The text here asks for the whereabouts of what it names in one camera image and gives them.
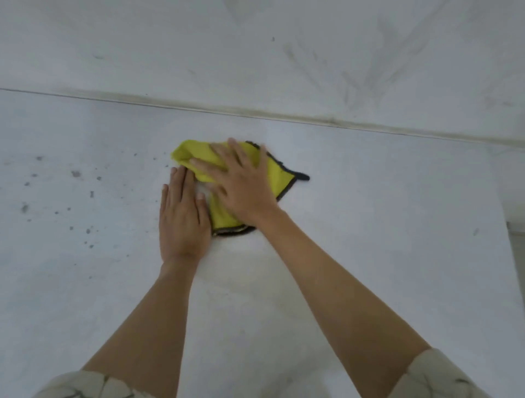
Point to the person's left hand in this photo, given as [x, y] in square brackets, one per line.
[184, 229]

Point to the person's right middle finger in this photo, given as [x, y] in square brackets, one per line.
[223, 158]

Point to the person's left forearm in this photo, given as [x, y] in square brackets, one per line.
[151, 324]

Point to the person's right beige sleeve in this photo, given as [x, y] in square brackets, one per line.
[443, 377]

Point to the person's left thumb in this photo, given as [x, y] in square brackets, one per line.
[203, 209]

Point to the person's beige sleeve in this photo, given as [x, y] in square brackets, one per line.
[443, 377]
[90, 387]

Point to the person's right hand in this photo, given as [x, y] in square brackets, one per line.
[250, 188]

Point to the person's left beige sleeve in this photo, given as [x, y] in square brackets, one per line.
[90, 387]

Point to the yellow cloth with black edge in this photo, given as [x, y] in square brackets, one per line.
[281, 176]

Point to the person's right little finger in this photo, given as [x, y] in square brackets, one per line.
[263, 158]

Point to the person's left little finger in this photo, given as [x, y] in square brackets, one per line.
[165, 199]

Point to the person's right forearm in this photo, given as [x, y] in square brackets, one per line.
[340, 303]

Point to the person's right thumb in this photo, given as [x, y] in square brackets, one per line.
[218, 196]

